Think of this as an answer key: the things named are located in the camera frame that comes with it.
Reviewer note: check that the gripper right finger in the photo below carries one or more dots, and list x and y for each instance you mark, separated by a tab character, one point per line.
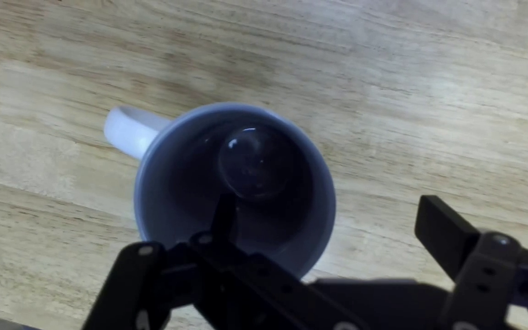
484	270

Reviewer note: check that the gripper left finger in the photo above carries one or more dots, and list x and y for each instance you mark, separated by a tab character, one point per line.
227	279

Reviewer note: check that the white ceramic mug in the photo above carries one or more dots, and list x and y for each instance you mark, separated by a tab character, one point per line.
241	183

